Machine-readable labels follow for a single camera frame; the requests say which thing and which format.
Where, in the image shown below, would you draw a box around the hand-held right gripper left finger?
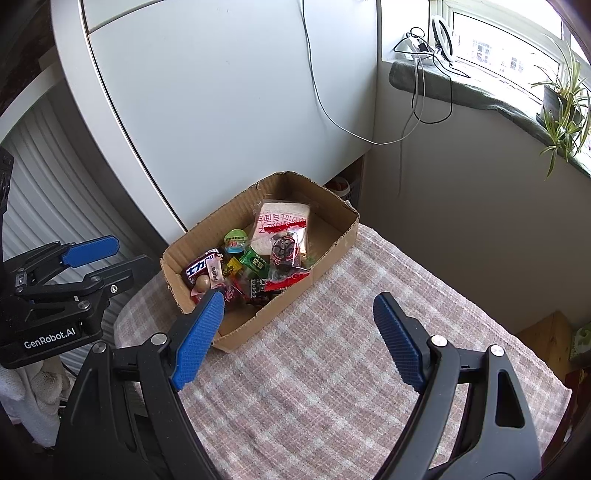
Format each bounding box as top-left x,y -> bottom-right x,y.
55,288 -> 227,480

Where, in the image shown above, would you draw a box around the sliced bread packet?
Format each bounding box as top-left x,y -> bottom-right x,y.
249,199 -> 312,259

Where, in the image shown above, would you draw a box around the black and white snack packet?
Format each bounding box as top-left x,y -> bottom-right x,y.
247,277 -> 273,303

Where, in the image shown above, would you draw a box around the small jelly cup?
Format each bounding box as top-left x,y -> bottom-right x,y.
223,228 -> 250,254

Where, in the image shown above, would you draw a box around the white cabinet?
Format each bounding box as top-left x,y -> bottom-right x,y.
48,0 -> 384,241

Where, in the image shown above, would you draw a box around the brown cardboard box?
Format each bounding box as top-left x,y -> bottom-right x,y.
160,171 -> 361,354

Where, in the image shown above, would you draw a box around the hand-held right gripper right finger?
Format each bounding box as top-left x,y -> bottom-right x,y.
373,292 -> 543,480

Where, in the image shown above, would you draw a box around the pink checked tablecloth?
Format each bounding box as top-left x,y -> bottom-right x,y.
113,224 -> 573,480

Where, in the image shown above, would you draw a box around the chocolate bar blue white label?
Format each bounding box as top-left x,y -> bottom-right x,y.
184,249 -> 222,289

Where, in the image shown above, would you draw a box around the white cable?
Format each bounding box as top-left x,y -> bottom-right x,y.
300,0 -> 423,146

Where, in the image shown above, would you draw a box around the white knit cloth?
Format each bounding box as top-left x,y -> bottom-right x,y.
0,355 -> 70,448

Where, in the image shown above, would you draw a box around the green gift bag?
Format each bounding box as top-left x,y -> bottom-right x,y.
568,323 -> 591,361

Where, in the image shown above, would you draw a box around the white window frame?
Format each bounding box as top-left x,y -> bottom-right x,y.
427,0 -> 591,153

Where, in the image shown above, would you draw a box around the dark green snack packet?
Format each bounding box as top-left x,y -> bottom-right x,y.
240,247 -> 271,278

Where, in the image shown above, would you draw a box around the white basket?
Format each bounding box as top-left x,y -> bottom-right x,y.
323,175 -> 365,204

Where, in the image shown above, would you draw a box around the white slatted panel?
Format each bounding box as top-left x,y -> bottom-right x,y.
0,95 -> 153,296

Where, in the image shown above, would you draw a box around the potted spider plant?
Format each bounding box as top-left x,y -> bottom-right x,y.
529,37 -> 591,181

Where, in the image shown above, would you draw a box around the dark candy pack red ends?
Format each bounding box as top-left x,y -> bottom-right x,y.
262,218 -> 312,294

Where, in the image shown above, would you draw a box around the white power strip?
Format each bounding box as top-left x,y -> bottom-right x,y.
402,34 -> 432,58

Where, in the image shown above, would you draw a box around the white ring light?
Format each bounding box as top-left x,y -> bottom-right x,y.
430,15 -> 458,63

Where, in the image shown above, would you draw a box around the black cable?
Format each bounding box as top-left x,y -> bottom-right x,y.
392,27 -> 472,124

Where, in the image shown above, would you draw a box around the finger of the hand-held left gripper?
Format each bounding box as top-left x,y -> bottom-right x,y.
13,235 -> 122,282
18,255 -> 162,319

